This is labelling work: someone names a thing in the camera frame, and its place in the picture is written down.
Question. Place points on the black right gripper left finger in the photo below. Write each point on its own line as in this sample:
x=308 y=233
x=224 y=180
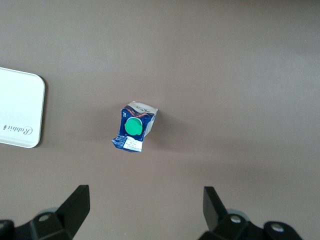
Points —
x=62 y=225

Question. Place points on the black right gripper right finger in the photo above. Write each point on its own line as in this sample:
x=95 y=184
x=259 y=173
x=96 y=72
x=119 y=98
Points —
x=225 y=225

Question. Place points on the blue white milk carton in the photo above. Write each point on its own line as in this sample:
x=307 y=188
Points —
x=133 y=127

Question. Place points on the cream rabbit print tray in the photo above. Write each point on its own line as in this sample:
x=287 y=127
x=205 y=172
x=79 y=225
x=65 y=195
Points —
x=20 y=107

